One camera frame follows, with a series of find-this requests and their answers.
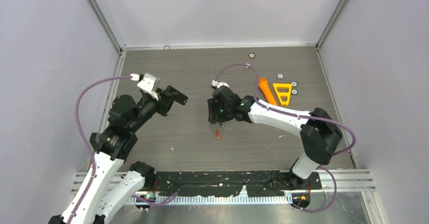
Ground yellow triangular plastic frame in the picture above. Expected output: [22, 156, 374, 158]
[273, 83, 292, 107]

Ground black remote control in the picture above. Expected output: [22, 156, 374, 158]
[166, 85, 188, 105]

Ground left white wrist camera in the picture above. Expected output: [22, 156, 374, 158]
[137, 73, 160, 101]

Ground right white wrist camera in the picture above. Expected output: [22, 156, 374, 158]
[211, 80, 230, 89]

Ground purple cable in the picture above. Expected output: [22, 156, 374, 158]
[213, 63, 357, 157]
[67, 75, 140, 224]

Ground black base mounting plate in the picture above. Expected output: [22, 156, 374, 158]
[143, 170, 322, 197]

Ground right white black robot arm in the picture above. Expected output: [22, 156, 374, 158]
[207, 85, 343, 189]

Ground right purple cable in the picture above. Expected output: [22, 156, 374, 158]
[213, 63, 357, 157]

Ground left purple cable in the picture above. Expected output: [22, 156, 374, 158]
[67, 75, 140, 224]

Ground orange plastic handle tool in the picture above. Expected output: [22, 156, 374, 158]
[258, 77, 277, 106]

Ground dark clear plastic box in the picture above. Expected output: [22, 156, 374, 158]
[89, 132, 100, 148]

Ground ribbed aluminium front rail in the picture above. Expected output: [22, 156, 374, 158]
[127, 195, 303, 206]

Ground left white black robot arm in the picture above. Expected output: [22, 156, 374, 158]
[49, 85, 188, 223]

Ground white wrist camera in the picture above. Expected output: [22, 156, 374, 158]
[211, 80, 230, 89]
[137, 73, 160, 101]

